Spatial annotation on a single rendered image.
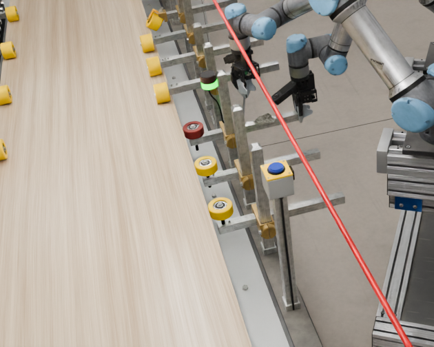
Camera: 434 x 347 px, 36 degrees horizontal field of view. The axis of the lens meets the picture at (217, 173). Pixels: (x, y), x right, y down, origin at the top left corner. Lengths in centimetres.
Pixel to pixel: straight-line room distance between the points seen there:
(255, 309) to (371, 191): 155
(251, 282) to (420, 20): 342
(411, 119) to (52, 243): 116
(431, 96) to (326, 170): 186
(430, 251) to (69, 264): 156
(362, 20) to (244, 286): 94
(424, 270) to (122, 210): 130
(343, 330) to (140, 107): 126
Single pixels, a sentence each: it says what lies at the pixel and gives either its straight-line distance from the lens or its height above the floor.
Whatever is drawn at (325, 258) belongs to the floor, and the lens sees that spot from 325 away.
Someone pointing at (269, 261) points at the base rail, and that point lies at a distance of 225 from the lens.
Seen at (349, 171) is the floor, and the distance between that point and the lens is 376.
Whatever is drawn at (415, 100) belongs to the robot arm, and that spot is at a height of 126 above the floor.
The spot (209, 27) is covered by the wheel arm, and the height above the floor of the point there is 95.
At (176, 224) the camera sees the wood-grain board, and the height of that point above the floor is 90.
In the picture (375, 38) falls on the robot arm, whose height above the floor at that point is 139.
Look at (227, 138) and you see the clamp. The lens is 256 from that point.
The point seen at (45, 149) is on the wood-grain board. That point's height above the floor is 90.
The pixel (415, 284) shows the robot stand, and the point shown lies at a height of 21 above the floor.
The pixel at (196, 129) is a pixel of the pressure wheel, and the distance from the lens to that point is 256.
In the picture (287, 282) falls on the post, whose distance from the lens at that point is 202.
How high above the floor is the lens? 228
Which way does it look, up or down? 36 degrees down
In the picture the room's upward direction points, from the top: 10 degrees counter-clockwise
